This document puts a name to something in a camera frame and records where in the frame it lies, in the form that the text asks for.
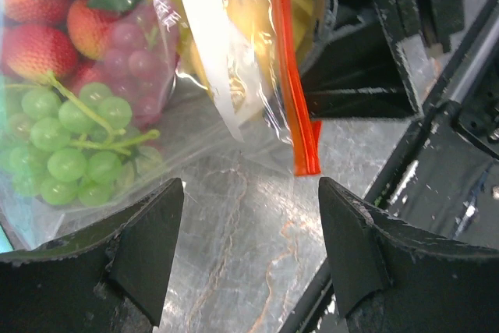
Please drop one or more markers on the teal t-shirt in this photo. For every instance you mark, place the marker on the teal t-shirt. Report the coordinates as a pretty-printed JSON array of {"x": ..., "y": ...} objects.
[{"x": 5, "y": 244}]

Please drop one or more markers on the clear zip top bag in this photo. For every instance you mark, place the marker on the clear zip top bag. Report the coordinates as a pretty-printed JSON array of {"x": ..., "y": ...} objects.
[{"x": 283, "y": 136}]

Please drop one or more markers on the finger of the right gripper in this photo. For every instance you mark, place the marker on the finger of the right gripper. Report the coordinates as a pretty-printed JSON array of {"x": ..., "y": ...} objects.
[{"x": 351, "y": 63}]

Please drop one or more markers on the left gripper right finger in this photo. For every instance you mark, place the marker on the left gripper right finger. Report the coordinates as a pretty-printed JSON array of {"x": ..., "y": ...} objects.
[{"x": 389, "y": 276}]

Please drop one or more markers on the fake purple grapes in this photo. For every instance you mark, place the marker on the fake purple grapes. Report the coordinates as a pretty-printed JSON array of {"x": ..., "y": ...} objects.
[{"x": 139, "y": 66}]

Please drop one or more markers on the fake strawberries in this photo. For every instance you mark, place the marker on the fake strawberries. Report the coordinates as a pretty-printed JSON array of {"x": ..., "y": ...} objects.
[{"x": 52, "y": 36}]

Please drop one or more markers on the yellow fake lemon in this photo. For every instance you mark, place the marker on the yellow fake lemon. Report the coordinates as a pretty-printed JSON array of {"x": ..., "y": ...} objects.
[{"x": 252, "y": 43}]

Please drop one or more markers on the fake green grapes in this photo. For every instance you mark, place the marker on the fake green grapes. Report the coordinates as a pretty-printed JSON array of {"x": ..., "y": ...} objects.
[{"x": 83, "y": 148}]

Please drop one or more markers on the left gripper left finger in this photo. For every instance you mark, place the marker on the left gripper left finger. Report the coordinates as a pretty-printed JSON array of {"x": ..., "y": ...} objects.
[{"x": 111, "y": 276}]

